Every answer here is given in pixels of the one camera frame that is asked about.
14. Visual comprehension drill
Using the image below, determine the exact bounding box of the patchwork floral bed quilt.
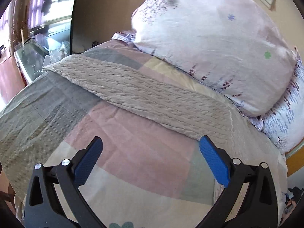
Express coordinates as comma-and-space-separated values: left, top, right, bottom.
1, 40, 287, 227

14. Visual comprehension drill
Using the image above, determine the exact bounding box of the pink floral left pillow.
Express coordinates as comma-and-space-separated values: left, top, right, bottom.
113, 0, 296, 116

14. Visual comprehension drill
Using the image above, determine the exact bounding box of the wooden headboard frame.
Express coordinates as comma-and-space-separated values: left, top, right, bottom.
286, 140, 304, 177

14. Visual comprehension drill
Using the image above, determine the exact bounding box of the beige cable knit sweater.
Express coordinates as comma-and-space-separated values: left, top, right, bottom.
42, 54, 283, 157

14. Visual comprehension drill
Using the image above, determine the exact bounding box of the blue floral right pillow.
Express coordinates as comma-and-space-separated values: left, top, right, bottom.
249, 49, 304, 155

